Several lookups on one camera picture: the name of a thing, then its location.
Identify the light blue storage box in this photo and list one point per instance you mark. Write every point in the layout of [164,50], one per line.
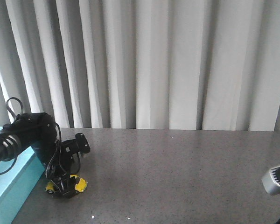
[16,184]

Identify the yellow toy beetle car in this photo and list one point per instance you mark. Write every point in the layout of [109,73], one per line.
[80,185]

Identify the grey pleated curtain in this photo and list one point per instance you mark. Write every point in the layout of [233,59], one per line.
[146,64]

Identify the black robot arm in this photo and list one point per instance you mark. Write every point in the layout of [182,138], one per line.
[40,132]

